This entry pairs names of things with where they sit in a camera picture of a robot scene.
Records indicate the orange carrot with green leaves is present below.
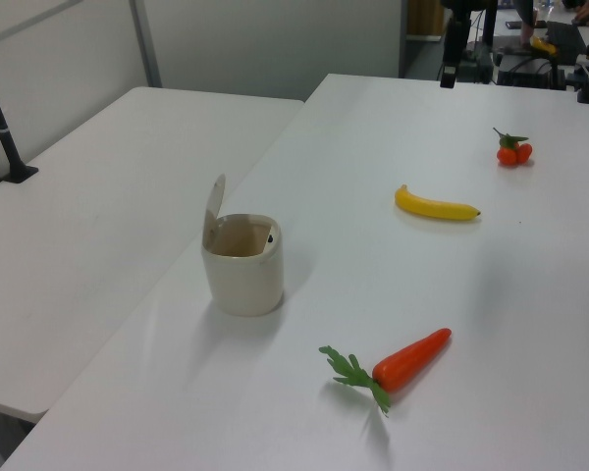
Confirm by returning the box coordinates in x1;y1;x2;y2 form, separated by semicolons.
318;327;454;419

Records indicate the black camera pole with base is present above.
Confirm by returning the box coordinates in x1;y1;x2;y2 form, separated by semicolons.
0;48;40;184

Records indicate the white ceramic bowl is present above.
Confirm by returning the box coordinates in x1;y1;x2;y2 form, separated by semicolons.
199;174;285;317

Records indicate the black equipment box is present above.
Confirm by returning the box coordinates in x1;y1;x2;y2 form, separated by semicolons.
495;51;566;90

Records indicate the orange tangerine cluster with leaves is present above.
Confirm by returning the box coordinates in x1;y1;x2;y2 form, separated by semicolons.
492;127;535;169

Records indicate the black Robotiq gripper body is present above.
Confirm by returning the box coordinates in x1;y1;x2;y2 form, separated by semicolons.
441;14;473;69

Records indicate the small yellow object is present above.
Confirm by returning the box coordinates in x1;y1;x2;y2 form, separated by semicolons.
529;36;559;56

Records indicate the grey partition post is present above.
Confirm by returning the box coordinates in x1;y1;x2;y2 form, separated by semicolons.
129;0;164;90

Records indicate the yellow banana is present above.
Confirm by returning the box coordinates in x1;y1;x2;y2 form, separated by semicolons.
394;183;482;223

